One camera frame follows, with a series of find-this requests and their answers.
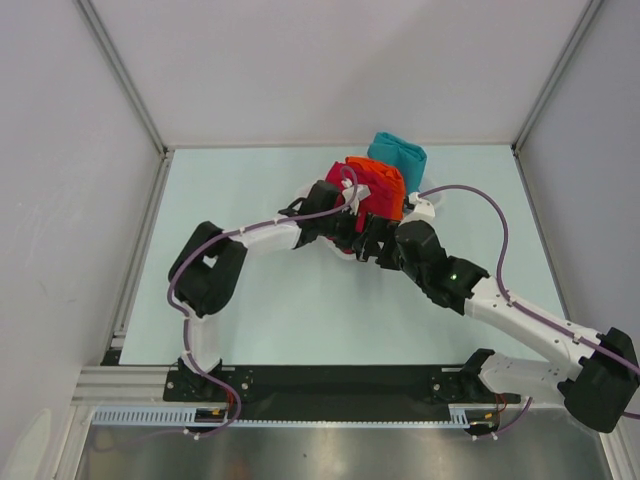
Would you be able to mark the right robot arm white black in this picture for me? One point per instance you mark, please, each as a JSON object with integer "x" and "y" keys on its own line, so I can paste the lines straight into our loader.
{"x": 594, "y": 375}

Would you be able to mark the white plastic laundry basket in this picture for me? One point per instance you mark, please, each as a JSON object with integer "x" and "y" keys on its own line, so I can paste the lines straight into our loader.
{"x": 340, "y": 215}

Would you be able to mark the white slotted cable duct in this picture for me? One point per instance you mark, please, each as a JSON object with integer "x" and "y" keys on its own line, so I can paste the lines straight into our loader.
{"x": 193, "y": 417}

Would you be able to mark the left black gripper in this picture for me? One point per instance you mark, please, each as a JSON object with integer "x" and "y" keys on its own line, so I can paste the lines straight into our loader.
{"x": 350, "y": 234}

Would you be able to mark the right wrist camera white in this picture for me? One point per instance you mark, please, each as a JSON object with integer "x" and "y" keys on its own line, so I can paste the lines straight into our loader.
{"x": 421, "y": 209}

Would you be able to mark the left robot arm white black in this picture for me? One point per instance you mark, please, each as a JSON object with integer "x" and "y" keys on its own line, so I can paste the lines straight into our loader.
{"x": 204, "y": 277}

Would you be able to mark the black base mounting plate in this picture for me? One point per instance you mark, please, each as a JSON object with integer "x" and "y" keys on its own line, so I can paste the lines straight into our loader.
{"x": 349, "y": 393}

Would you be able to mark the teal t shirt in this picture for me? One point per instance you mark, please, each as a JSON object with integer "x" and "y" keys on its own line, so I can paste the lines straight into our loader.
{"x": 410, "y": 159}

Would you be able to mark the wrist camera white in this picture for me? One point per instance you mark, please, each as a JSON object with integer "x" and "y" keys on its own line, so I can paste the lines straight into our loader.
{"x": 354, "y": 195}
{"x": 421, "y": 209}

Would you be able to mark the orange t shirt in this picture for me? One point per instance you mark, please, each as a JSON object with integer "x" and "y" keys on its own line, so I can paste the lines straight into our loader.
{"x": 386, "y": 185}

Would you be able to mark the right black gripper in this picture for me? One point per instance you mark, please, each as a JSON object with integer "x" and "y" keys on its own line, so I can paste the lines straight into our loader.
{"x": 380, "y": 229}

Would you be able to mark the magenta red t shirt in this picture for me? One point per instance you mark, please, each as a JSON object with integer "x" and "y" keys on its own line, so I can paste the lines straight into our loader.
{"x": 349, "y": 226}

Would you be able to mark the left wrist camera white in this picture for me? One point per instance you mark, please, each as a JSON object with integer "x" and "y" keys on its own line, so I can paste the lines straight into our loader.
{"x": 354, "y": 195}

